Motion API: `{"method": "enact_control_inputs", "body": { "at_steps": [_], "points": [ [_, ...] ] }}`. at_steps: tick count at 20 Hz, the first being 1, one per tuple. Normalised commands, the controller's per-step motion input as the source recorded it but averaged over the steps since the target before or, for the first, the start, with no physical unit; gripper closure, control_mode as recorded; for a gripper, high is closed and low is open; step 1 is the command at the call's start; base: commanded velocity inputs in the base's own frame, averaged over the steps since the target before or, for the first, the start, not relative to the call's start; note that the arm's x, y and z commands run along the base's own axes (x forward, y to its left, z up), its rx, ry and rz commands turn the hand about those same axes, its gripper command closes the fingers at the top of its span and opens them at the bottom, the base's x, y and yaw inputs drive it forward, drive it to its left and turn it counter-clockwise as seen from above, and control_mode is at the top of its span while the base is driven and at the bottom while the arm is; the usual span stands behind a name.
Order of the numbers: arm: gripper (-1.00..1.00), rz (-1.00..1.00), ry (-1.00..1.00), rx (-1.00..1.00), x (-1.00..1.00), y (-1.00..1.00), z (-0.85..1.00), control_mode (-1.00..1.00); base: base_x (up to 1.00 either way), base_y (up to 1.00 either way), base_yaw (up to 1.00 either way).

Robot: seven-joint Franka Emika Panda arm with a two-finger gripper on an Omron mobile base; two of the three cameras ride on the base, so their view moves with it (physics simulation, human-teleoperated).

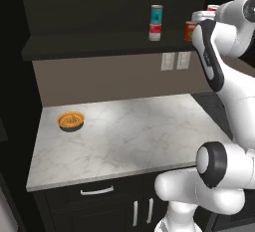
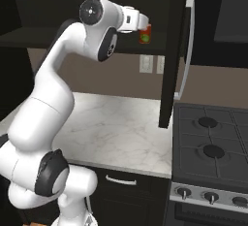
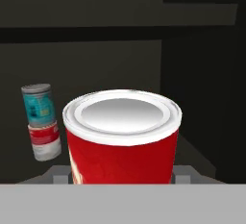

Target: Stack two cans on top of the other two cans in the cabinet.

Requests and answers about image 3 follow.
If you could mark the large red can white lid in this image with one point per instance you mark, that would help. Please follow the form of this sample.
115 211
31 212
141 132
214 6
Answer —
123 138

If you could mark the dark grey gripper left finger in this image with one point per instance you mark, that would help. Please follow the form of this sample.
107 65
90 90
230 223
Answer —
56 174

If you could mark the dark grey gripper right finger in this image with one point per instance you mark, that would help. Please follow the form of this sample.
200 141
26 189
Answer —
187 174

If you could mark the dark cabinet shelf board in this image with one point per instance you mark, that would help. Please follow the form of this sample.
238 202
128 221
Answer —
96 33

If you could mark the red and white can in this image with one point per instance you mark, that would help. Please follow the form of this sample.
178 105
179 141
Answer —
45 141

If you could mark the teal label can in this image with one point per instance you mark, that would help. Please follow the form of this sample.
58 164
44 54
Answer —
39 105

